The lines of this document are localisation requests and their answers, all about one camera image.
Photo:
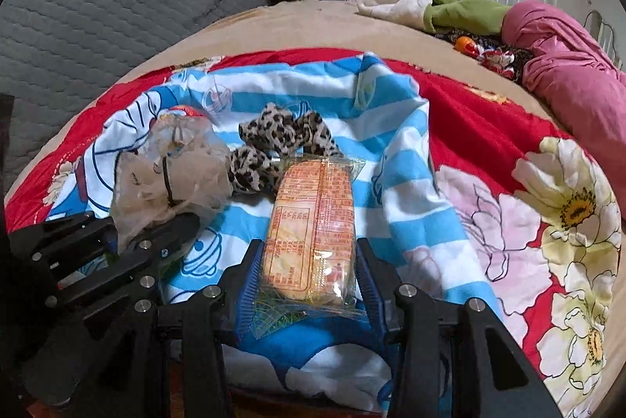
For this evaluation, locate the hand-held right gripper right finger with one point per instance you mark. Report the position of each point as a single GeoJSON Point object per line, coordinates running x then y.
{"type": "Point", "coordinates": [371, 286]}

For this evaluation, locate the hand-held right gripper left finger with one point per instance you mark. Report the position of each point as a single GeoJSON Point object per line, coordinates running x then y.
{"type": "Point", "coordinates": [247, 286]}

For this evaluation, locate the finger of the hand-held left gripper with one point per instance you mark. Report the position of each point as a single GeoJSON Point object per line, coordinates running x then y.
{"type": "Point", "coordinates": [146, 261]}
{"type": "Point", "coordinates": [63, 242]}

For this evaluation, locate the orange cracker packet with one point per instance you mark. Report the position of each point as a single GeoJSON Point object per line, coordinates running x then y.
{"type": "Point", "coordinates": [308, 227]}

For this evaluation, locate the beige mesh scrunchie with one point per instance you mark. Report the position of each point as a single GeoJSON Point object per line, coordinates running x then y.
{"type": "Point", "coordinates": [195, 173]}

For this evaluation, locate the leopard print scrunchie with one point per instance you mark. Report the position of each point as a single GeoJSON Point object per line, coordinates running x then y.
{"type": "Point", "coordinates": [283, 129]}

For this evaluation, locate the blue striped cartoon cloth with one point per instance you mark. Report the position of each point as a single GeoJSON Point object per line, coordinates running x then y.
{"type": "Point", "coordinates": [391, 144]}

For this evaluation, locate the red floral blanket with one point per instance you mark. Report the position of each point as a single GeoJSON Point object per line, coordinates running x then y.
{"type": "Point", "coordinates": [479, 124]}

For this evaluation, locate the grey quilted headboard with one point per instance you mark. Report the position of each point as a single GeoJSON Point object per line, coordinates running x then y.
{"type": "Point", "coordinates": [122, 22]}

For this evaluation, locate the beige bed sheet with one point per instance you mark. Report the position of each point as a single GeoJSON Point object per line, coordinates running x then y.
{"type": "Point", "coordinates": [318, 27]}

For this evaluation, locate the green and white garment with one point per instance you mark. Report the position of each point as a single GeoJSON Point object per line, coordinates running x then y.
{"type": "Point", "coordinates": [450, 10]}

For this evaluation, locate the pink duvet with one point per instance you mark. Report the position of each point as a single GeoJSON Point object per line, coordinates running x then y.
{"type": "Point", "coordinates": [577, 71]}

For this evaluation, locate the metal frame chair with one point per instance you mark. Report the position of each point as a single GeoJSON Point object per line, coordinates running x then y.
{"type": "Point", "coordinates": [604, 36]}

